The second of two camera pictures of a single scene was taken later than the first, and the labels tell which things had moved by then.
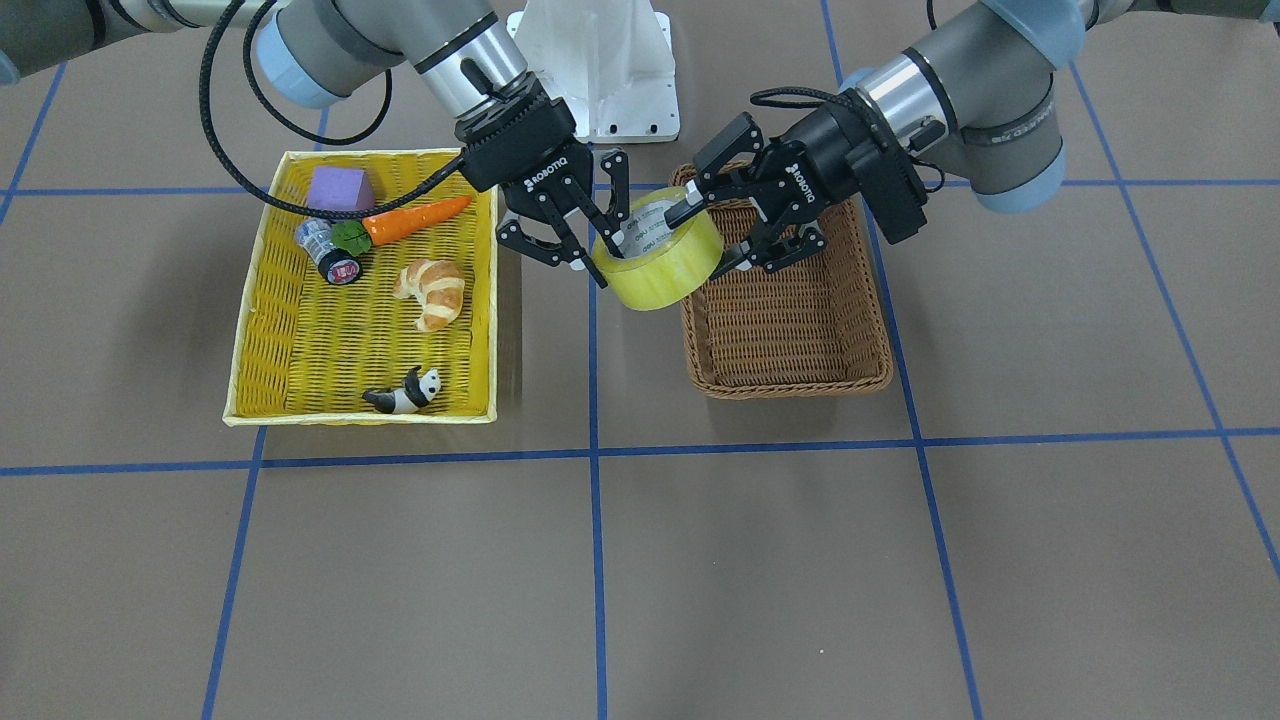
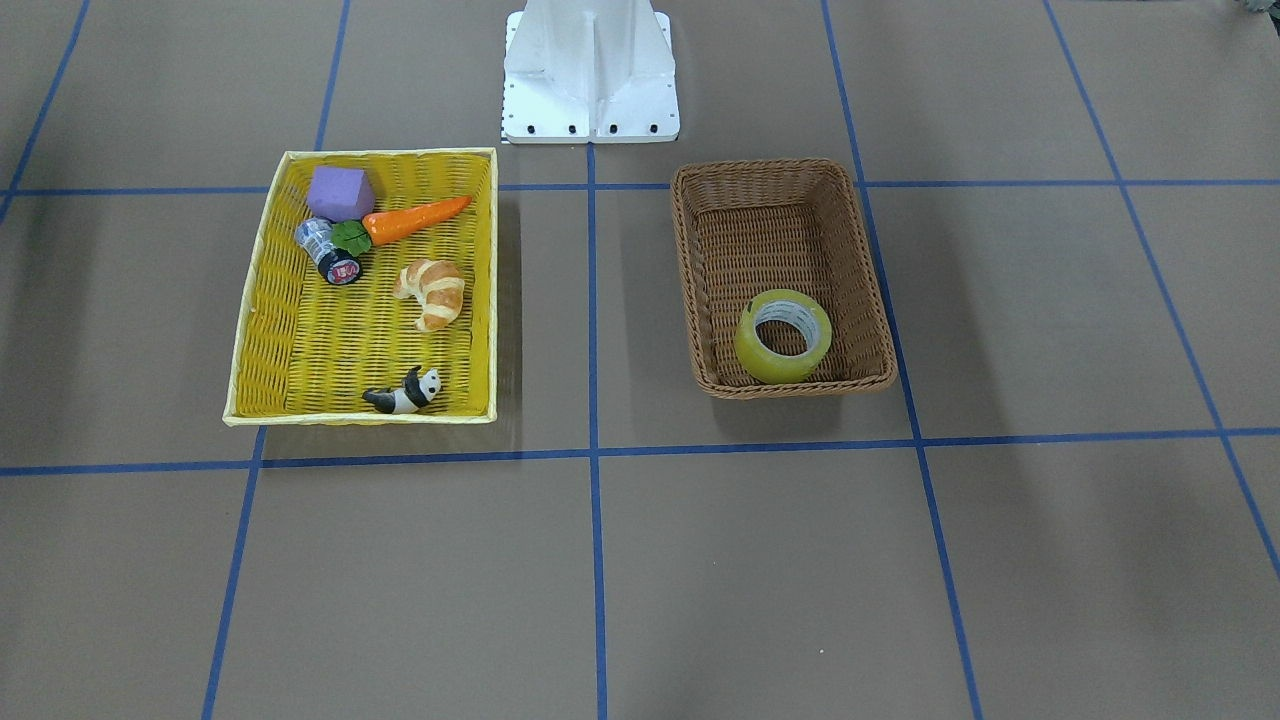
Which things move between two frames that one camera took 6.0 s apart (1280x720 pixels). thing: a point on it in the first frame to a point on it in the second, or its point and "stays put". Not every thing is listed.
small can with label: x=316 y=238 stays put
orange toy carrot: x=358 y=236 stays put
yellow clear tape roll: x=666 y=265 to x=795 y=309
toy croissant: x=439 y=284 stays put
